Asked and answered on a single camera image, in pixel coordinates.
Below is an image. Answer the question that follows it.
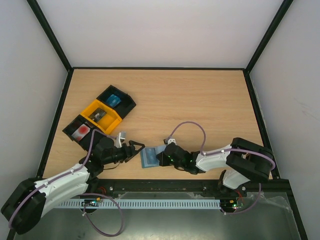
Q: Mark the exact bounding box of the black bin with blue cards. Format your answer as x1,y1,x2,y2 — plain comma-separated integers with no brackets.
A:
96,85,136,119

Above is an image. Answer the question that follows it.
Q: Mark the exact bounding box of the light blue slotted cable duct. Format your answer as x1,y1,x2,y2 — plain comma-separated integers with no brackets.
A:
56,199,221,210

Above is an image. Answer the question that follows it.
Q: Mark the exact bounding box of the black aluminium frame rail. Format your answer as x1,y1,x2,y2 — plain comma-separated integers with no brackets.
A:
89,177,291,198

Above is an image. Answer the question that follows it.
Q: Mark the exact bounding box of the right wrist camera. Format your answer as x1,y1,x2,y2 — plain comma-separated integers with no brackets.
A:
163,138,177,145

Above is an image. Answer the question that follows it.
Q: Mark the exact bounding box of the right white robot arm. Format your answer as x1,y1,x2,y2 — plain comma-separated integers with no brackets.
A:
156,137,276,196

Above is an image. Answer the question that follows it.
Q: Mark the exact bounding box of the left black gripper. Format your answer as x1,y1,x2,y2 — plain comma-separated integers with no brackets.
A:
103,140,145,165

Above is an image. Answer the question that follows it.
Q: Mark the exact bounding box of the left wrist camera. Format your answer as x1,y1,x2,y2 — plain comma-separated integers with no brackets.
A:
115,131,126,148

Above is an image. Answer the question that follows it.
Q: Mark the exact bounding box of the blue card stack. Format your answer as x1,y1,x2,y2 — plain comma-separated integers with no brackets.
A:
105,94,122,108

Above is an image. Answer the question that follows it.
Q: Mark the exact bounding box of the black card stack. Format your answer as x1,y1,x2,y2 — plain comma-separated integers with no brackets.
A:
88,107,107,123

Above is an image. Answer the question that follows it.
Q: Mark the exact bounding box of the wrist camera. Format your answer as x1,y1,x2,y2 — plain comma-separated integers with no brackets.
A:
163,138,177,145
115,131,126,148

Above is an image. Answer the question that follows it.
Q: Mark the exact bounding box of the teal card holder wallet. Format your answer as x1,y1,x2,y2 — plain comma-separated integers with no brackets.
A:
140,145,166,169

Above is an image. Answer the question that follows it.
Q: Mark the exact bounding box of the black bin with red cards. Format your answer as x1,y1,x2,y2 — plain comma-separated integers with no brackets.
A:
62,114,108,151

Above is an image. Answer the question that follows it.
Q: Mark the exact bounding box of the yellow bin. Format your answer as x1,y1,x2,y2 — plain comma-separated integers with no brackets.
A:
80,99,122,134

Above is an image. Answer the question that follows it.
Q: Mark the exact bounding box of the red white card stack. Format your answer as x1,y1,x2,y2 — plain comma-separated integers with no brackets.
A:
71,124,91,142

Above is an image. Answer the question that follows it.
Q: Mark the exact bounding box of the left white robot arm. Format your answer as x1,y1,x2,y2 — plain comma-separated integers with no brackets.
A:
0,137,145,235

